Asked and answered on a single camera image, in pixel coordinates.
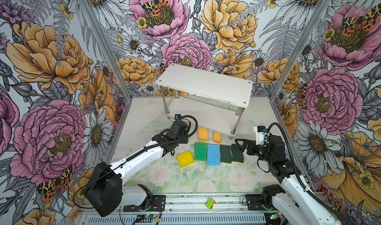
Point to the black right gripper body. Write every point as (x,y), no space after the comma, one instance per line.
(261,152)

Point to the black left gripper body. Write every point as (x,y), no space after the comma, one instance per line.
(185,134)

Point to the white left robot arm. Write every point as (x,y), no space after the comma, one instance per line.
(106,190)

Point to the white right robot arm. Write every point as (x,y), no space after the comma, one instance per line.
(291,196)

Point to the white two-tier shelf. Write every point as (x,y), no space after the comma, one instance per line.
(216,101)

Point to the dark green scouring sponge right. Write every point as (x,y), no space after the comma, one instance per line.
(237,155)

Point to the dark green scouring sponge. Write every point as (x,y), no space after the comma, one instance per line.
(225,154)
(237,155)

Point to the dark green scouring sponge left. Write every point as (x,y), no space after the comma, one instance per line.
(225,154)

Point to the orange cellulose sponge left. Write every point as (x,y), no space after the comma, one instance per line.
(203,134)

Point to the orange cellulose sponge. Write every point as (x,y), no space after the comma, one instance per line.
(203,134)
(217,137)

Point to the orange cellulose sponge right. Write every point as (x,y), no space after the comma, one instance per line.
(217,137)

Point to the green scrub sponge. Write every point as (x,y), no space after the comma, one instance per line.
(200,152)

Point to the blue cellulose sponge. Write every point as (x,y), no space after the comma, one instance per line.
(213,155)

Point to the green orange small block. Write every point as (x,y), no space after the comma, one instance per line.
(210,203)

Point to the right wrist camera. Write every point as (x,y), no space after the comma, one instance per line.
(260,132)

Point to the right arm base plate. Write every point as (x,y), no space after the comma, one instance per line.
(254,202)

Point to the aluminium front rail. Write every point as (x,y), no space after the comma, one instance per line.
(193,203)

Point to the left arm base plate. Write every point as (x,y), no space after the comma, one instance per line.
(155,203)

